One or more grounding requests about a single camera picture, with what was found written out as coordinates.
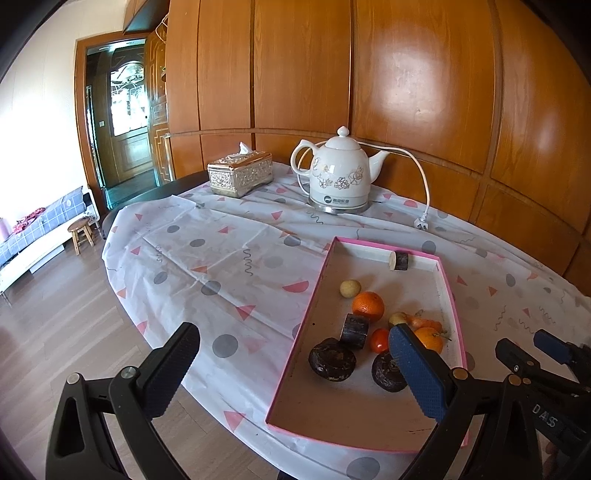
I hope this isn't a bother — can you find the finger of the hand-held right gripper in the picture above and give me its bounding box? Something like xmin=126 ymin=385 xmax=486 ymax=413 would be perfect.
xmin=533 ymin=330 xmax=591 ymax=370
xmin=496 ymin=338 xmax=578 ymax=398

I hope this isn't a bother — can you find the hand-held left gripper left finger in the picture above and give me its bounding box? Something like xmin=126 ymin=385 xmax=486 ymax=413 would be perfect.
xmin=46 ymin=322 xmax=200 ymax=480

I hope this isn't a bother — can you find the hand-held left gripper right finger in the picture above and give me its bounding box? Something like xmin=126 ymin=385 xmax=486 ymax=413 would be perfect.
xmin=389 ymin=323 xmax=539 ymax=480

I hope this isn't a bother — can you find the dark brown water chestnut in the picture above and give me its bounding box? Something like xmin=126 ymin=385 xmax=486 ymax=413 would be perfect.
xmin=308 ymin=338 xmax=356 ymax=381
xmin=372 ymin=351 xmax=408 ymax=393

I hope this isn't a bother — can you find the orange with stem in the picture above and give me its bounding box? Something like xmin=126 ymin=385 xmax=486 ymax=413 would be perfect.
xmin=413 ymin=327 xmax=451 ymax=356

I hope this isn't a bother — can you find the small orange carrot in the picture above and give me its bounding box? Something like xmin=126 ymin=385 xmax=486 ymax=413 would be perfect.
xmin=405 ymin=310 xmax=448 ymax=335

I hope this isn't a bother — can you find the pink rimmed shallow tray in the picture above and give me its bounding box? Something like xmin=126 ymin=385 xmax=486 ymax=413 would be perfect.
xmin=264 ymin=237 xmax=468 ymax=453

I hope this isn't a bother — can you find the large dark sugarcane piece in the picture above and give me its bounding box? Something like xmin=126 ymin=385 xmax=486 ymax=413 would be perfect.
xmin=340 ymin=314 xmax=370 ymax=347

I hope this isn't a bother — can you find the white patterned tablecloth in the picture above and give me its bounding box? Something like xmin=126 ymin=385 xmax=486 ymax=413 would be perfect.
xmin=102 ymin=159 xmax=591 ymax=480

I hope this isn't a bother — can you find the small wooden stool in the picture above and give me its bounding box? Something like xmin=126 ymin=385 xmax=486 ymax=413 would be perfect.
xmin=68 ymin=219 xmax=96 ymax=254

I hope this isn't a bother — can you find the bench with blue checked cushion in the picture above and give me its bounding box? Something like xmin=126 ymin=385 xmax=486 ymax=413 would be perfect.
xmin=0 ymin=185 xmax=100 ymax=296

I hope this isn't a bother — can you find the pink cloth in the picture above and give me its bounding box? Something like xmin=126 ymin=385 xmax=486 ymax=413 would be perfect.
xmin=11 ymin=208 xmax=47 ymax=232

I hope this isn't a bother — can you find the silver embossed tissue box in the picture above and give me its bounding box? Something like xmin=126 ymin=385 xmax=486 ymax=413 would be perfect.
xmin=207 ymin=142 xmax=274 ymax=199

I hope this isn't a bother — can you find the white ceramic electric kettle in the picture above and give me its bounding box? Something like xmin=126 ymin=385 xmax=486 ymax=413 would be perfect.
xmin=290 ymin=126 xmax=391 ymax=215

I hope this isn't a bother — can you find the wooden door with glass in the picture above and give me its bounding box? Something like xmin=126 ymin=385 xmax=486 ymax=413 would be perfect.
xmin=108 ymin=65 xmax=153 ymax=183

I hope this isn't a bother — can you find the white power cord with plug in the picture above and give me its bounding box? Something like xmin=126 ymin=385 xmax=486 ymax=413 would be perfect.
xmin=369 ymin=148 xmax=432 ymax=232

